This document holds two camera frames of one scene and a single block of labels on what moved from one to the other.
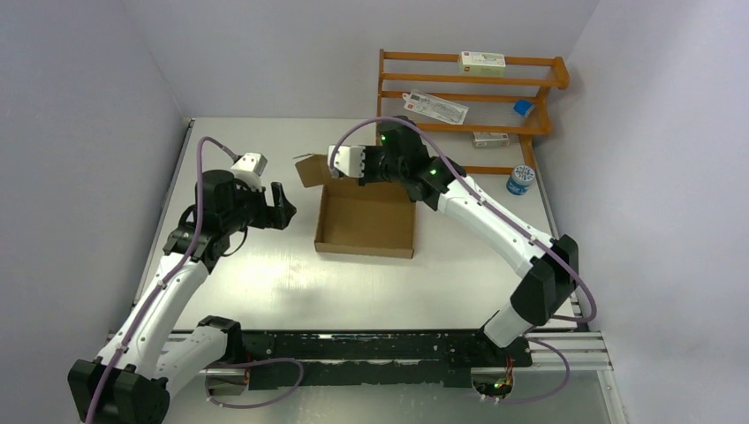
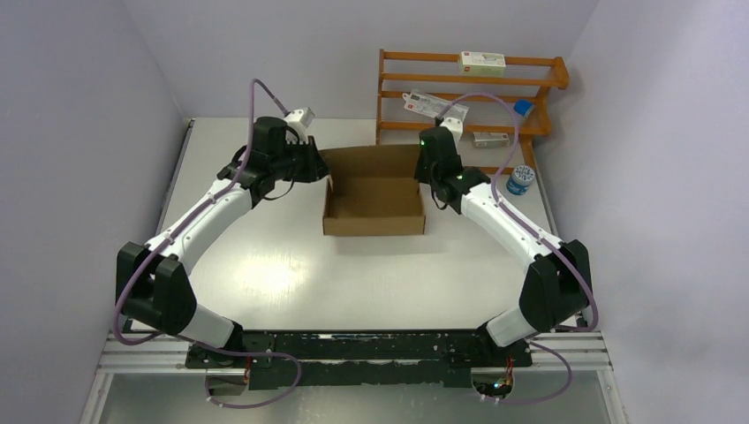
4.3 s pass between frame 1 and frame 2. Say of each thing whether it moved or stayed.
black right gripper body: moved
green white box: stayed
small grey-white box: stayed
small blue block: stayed
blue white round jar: stayed
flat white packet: stayed
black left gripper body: moved
